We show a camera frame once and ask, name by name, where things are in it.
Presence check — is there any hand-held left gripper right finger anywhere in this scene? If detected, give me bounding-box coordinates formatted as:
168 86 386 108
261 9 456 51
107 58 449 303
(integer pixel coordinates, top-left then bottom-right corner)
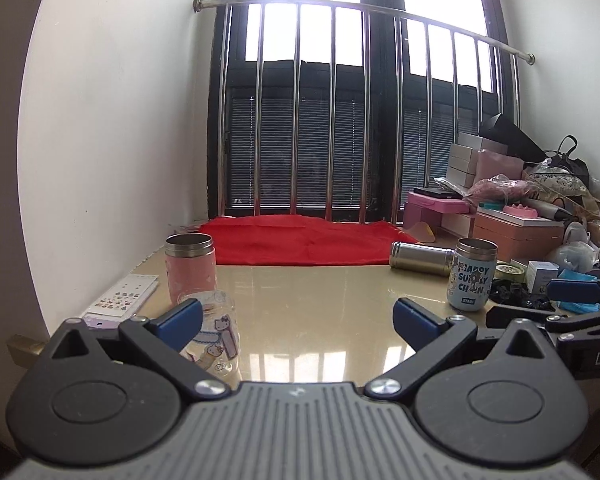
363 297 557 402

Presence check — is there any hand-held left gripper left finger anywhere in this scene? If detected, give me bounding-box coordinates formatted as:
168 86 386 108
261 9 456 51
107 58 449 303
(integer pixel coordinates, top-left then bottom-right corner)
40 298 232 404

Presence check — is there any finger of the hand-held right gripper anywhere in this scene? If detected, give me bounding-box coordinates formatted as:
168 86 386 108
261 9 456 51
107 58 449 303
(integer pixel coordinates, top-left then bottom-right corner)
485 304 600 334
546 276 600 307

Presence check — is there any plain steel cup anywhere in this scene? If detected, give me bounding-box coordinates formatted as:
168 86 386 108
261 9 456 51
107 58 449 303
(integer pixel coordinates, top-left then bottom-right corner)
389 241 456 276

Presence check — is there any clear cartoon print glass cup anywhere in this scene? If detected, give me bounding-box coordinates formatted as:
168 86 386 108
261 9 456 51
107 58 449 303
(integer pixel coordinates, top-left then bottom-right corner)
178 290 242 379

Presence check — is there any pink steel cup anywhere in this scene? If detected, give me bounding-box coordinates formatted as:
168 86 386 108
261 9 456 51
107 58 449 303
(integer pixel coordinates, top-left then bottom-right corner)
164 233 217 306

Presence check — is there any blue printed steel cup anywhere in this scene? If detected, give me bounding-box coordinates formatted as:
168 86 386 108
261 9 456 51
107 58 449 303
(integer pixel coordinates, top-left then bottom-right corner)
447 237 499 313

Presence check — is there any blue crumpled cloth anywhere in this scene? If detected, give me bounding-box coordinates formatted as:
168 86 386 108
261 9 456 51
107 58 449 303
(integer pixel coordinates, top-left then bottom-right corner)
559 269 600 314

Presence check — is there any black clips pile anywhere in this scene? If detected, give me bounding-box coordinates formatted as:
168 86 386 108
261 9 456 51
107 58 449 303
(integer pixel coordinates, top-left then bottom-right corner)
489 282 554 312

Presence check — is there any small white box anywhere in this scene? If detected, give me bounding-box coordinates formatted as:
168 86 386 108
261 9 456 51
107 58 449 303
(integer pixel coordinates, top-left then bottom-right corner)
525 260 564 294

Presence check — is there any small round tin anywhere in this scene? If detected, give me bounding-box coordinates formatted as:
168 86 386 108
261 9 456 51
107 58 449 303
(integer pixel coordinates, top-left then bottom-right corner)
494 262 527 284

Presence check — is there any sticker sheet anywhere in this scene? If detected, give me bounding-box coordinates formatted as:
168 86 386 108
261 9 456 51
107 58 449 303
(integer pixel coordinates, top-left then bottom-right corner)
82 274 160 317

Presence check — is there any purple card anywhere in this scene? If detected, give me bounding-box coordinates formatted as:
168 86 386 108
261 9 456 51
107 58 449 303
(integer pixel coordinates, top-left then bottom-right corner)
79 312 132 331

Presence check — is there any large pink box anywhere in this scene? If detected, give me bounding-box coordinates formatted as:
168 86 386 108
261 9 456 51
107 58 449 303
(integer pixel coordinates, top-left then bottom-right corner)
472 209 566 264

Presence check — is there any grey handheld tool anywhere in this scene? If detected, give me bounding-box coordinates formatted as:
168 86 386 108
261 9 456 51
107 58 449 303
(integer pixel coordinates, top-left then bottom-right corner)
522 197 577 221

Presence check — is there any patterned beige cloth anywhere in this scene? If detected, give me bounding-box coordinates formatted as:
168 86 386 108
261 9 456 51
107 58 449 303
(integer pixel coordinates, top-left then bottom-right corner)
524 159 600 241

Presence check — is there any tan wooden piece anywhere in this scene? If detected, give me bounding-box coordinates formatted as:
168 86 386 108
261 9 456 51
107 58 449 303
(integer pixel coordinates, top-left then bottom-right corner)
411 221 437 244

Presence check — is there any pink storage box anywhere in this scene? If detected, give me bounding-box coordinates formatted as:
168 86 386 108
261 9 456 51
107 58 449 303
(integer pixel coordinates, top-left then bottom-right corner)
404 192 471 227

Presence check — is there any pink plastic bag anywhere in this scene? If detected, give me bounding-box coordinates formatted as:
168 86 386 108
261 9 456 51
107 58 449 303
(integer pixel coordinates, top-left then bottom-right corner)
466 174 537 204

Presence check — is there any black handbag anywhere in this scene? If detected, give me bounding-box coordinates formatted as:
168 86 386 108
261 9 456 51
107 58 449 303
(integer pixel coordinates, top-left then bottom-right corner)
544 134 591 187

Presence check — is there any flat black box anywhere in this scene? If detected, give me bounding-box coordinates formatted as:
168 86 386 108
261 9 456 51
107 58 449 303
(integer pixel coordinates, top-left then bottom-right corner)
412 186 464 200

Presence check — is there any red cloth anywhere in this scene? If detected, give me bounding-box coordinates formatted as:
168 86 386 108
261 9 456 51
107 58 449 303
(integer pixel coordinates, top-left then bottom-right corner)
197 214 422 267

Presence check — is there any pale pink box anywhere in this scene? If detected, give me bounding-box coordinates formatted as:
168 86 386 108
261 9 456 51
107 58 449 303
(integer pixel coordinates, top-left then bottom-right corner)
474 149 524 187

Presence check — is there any tan box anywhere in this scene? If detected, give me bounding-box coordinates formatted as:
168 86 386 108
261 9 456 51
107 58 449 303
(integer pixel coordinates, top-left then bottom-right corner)
6 334 47 367

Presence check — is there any black paper bag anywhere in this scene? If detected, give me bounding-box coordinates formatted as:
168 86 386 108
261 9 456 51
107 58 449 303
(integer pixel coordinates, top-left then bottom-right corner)
479 112 547 162

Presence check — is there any stack of white boxes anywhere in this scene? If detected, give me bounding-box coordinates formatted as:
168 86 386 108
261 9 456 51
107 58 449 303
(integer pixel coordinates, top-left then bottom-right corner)
447 132 509 187

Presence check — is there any steel window railing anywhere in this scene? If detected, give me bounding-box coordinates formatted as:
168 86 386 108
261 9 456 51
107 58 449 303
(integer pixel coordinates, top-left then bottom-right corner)
193 0 537 226

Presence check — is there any black window frame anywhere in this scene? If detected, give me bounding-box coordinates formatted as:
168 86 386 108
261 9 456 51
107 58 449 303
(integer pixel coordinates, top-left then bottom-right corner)
206 0 512 222

